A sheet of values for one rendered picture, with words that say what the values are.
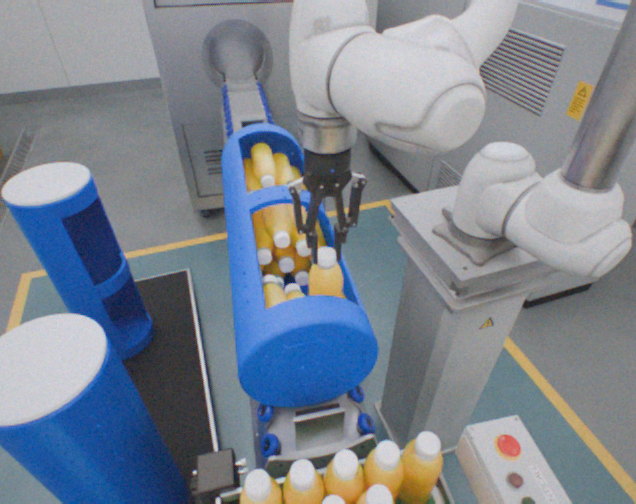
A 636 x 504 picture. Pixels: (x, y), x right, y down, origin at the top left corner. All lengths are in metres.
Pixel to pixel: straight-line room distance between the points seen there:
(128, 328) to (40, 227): 0.80
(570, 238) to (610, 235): 0.07
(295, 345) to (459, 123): 0.50
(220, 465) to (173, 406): 1.12
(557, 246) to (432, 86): 0.64
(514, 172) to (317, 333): 0.59
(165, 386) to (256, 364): 1.27
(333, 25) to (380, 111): 0.15
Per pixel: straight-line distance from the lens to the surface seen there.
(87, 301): 1.93
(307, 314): 0.75
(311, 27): 0.56
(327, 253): 0.79
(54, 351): 1.12
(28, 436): 1.08
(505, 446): 0.82
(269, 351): 0.78
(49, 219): 1.69
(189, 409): 1.97
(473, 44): 0.52
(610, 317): 2.88
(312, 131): 0.61
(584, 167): 0.96
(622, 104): 0.91
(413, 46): 0.48
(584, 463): 2.24
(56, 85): 5.86
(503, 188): 1.06
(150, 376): 2.11
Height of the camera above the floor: 1.81
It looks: 41 degrees down
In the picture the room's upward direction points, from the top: straight up
